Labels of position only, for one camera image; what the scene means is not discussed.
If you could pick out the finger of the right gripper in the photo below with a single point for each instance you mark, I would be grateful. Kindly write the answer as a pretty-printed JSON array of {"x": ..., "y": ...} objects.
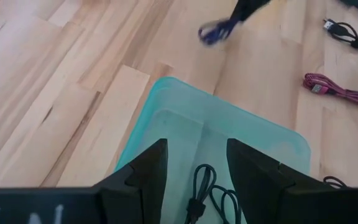
[
  {"x": 256, "y": 6},
  {"x": 245, "y": 7}
]

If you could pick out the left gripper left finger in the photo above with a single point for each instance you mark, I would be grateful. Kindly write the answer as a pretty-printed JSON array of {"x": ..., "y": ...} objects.
[{"x": 141, "y": 186}]

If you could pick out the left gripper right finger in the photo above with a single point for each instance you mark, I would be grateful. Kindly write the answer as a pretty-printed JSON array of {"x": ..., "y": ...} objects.
[{"x": 259, "y": 186}]

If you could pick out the teal translucent plastic bin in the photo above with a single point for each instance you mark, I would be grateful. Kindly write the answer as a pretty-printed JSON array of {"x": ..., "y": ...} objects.
[{"x": 228, "y": 118}]

